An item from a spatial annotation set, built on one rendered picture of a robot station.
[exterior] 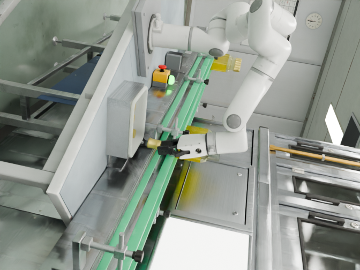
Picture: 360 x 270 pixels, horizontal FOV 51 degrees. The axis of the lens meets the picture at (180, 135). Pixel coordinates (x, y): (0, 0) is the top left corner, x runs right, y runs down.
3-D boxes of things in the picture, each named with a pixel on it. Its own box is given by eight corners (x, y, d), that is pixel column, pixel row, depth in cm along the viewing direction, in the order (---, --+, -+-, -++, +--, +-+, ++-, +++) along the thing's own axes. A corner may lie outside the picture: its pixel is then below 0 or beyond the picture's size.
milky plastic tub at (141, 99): (106, 156, 132) (130, 160, 131) (108, 97, 121) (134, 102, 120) (122, 133, 147) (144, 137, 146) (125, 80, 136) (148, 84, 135)
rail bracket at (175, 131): (154, 153, 150) (185, 159, 149) (158, 115, 142) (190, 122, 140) (156, 149, 153) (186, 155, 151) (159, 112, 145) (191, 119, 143)
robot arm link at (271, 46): (251, 68, 133) (220, 49, 125) (284, 14, 129) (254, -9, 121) (279, 82, 120) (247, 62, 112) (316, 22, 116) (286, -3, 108)
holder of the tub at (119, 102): (105, 167, 135) (126, 171, 134) (107, 97, 121) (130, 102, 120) (121, 144, 150) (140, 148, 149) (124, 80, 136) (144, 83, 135)
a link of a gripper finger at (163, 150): (176, 157, 126) (157, 158, 128) (177, 152, 129) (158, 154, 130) (174, 149, 125) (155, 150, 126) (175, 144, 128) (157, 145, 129)
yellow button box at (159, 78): (150, 85, 182) (165, 88, 181) (152, 70, 178) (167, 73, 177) (154, 81, 188) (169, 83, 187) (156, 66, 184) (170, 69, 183)
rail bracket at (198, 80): (182, 81, 197) (208, 85, 196) (184, 67, 194) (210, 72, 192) (184, 79, 201) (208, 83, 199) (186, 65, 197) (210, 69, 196)
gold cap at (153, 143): (147, 140, 129) (159, 143, 128) (150, 135, 132) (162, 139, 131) (146, 149, 130) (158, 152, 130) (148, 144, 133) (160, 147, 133)
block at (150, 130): (137, 145, 150) (154, 149, 149) (139, 125, 145) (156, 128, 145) (140, 141, 153) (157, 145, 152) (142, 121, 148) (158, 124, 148)
